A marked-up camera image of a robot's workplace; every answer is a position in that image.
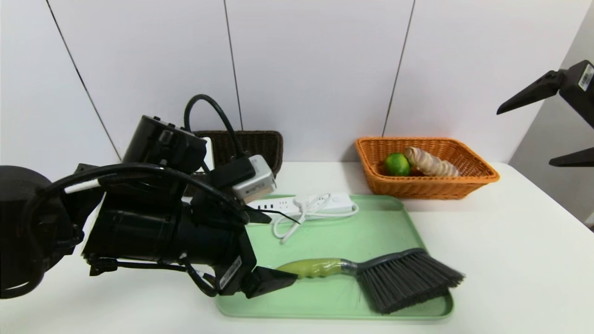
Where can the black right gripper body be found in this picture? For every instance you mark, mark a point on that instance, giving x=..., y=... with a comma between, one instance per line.
x=581, y=82

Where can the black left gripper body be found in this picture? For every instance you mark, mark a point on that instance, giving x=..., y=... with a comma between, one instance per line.
x=235, y=272

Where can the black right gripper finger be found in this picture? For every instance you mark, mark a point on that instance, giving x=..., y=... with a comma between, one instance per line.
x=533, y=93
x=577, y=160

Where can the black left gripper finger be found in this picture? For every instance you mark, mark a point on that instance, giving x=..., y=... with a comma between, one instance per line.
x=271, y=282

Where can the white rounded box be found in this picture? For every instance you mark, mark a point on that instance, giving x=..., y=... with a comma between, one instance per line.
x=209, y=155

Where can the striped brown taro root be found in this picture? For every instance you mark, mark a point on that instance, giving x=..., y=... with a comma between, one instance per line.
x=431, y=163

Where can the green round citrus fruit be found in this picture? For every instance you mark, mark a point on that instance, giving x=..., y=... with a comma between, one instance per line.
x=397, y=164

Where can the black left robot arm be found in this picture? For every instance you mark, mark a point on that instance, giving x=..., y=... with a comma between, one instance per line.
x=139, y=232

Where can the dark brown wicker basket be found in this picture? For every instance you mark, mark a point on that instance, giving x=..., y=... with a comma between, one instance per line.
x=264, y=148

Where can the orange wicker basket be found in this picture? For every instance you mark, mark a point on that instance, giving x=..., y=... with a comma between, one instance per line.
x=417, y=188

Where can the light green plastic tray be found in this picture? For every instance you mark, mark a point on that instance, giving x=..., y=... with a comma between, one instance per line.
x=348, y=232

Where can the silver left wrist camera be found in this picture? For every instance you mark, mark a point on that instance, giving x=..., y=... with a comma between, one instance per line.
x=255, y=183

